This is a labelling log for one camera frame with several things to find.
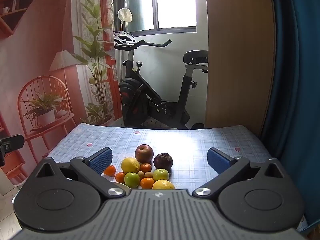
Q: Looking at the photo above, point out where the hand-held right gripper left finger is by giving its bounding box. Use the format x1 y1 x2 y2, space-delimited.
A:
30 147 127 200

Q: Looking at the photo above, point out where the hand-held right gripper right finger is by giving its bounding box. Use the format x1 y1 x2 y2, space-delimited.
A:
192 147 292 200

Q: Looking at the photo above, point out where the cream round plate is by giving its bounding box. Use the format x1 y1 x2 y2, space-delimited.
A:
114 181 132 195

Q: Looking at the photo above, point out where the green apple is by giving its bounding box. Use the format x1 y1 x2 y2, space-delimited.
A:
124 172 140 188
153 169 170 182

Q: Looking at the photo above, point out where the dark purple mangosteen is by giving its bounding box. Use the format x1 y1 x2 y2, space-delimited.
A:
153 152 173 170

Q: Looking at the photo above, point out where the yellow lemon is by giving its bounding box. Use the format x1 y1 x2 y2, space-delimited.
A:
121 157 140 173
152 179 175 190

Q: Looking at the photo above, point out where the blue plaid tablecloth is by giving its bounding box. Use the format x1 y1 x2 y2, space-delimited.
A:
46 122 309 233

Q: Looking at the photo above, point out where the red apple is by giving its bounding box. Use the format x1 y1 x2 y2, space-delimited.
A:
135 144 154 164

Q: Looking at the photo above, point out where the black exercise bike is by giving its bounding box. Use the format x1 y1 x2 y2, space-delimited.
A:
114 31 209 130

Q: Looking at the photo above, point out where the wooden cabinet panel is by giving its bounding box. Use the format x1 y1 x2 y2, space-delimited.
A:
205 0 278 130

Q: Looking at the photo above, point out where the white hanging bag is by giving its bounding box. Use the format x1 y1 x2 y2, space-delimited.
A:
117 8 133 23

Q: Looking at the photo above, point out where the window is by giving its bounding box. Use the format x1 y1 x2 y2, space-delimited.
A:
112 0 206 37

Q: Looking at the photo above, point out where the wall poster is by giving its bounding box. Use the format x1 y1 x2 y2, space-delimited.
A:
0 0 123 205

